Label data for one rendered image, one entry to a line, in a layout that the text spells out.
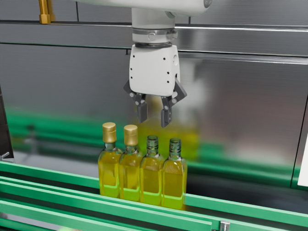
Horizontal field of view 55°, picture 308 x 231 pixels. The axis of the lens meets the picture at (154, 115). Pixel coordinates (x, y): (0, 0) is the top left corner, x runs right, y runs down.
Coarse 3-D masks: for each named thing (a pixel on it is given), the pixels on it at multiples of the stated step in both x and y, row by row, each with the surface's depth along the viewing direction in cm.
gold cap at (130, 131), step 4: (124, 128) 74; (128, 128) 74; (132, 128) 74; (136, 128) 74; (124, 132) 74; (128, 132) 73; (132, 132) 73; (136, 132) 74; (124, 136) 75; (128, 136) 74; (132, 136) 74; (136, 136) 74; (124, 140) 75; (128, 140) 74; (132, 140) 74; (136, 140) 75; (128, 144) 74; (132, 144) 74; (136, 144) 75
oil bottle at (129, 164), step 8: (136, 152) 76; (120, 160) 76; (128, 160) 75; (136, 160) 75; (120, 168) 76; (128, 168) 76; (136, 168) 75; (120, 176) 77; (128, 176) 77; (136, 176) 76; (120, 184) 78; (128, 184) 77; (136, 184) 77; (120, 192) 79; (128, 192) 78; (136, 192) 78; (128, 200) 79; (136, 200) 79
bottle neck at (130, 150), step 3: (126, 147) 76; (129, 147) 75; (132, 147) 75; (135, 147) 76; (126, 150) 76; (129, 150) 75; (132, 150) 75; (135, 150) 76; (129, 153) 76; (132, 153) 76
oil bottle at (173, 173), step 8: (168, 160) 73; (176, 160) 72; (184, 160) 74; (168, 168) 72; (176, 168) 72; (184, 168) 73; (168, 176) 73; (176, 176) 72; (184, 176) 74; (168, 184) 74; (176, 184) 73; (184, 184) 75; (168, 192) 75; (176, 192) 74; (184, 192) 76; (168, 200) 75; (176, 200) 75; (184, 200) 78; (176, 208) 76; (184, 208) 79
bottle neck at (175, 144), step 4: (172, 140) 73; (176, 140) 73; (180, 140) 72; (172, 144) 71; (176, 144) 71; (180, 144) 72; (172, 148) 72; (176, 148) 71; (180, 148) 72; (172, 152) 72; (176, 152) 72; (180, 152) 72; (172, 156) 72; (176, 156) 72; (180, 156) 73
